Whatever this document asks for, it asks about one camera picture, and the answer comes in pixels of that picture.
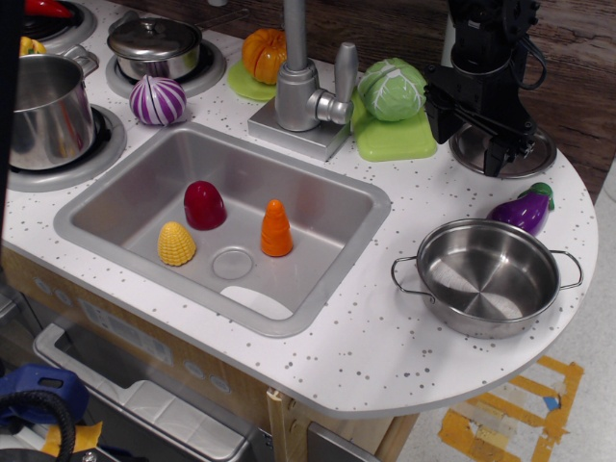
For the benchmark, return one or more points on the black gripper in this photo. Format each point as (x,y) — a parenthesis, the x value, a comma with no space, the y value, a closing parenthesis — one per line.
(488,101)

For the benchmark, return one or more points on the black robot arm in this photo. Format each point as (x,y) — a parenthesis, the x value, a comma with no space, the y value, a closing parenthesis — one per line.
(492,59)

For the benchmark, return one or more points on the purple toy eggplant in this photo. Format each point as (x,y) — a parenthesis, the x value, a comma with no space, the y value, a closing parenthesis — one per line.
(529,211)

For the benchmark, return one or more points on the lidded steel pot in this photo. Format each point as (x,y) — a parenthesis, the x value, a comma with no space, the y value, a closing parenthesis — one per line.
(154,46)

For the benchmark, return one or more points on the tall steel pot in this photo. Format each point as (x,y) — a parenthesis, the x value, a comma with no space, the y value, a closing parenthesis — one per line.
(53,123)

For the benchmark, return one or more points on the green cutting board right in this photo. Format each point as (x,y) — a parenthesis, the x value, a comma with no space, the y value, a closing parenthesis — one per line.
(384,141)

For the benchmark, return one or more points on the green cutting board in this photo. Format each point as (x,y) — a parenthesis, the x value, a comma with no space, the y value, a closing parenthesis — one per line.
(244,85)
(384,141)

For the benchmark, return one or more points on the green toy cabbage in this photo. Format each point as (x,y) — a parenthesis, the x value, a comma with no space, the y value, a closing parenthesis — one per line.
(392,90)

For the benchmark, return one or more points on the silver toy faucet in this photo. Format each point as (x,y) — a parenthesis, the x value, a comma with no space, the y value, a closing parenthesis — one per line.
(303,116)

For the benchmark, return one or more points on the orange toy carrot piece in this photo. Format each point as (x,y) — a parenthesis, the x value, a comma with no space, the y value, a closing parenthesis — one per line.
(276,236)

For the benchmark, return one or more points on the orange toy pumpkin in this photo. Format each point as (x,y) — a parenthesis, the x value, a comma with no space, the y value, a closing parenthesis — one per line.
(263,52)

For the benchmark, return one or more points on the green cutting board left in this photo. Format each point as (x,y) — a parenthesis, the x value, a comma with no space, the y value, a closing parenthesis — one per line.
(244,85)

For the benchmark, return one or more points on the back right stove burner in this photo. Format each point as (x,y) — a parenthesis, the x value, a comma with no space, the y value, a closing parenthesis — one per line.
(211,68)

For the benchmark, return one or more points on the stove burner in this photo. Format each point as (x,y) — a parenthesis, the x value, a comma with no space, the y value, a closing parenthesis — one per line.
(109,143)
(211,68)
(57,34)

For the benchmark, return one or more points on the red toy vegetable piece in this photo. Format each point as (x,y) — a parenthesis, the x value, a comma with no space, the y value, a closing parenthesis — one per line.
(203,206)

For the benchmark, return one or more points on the yellow toy corn piece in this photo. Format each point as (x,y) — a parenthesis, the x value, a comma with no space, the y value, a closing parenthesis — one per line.
(176,246)

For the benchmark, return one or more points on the purple striped toy onion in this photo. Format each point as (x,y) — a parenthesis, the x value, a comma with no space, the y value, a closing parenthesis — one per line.
(157,100)

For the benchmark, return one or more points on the grey sink basin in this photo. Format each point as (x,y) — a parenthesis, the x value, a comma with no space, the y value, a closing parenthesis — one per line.
(332,217)

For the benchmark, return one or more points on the wooden toy kitchen cabinet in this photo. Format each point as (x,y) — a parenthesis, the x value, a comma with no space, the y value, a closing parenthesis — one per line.
(238,392)

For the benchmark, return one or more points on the front left stove burner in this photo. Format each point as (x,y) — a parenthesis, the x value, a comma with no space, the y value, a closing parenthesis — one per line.
(109,143)

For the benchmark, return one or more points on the toy oven door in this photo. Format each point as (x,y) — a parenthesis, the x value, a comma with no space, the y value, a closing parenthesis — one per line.
(147,412)

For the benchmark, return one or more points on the back left stove burner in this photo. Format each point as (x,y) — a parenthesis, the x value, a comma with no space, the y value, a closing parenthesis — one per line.
(57,34)

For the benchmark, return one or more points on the yellow toy pepper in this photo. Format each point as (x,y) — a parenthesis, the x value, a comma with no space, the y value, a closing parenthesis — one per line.
(30,46)

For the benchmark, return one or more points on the red toy pepper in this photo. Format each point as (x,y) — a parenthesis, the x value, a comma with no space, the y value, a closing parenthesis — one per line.
(46,8)

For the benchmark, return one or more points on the blue clamp tool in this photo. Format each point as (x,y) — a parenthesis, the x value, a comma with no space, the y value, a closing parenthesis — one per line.
(38,394)

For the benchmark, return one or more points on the steel two-handled pan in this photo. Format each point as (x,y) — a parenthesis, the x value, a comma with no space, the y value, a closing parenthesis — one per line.
(485,279)

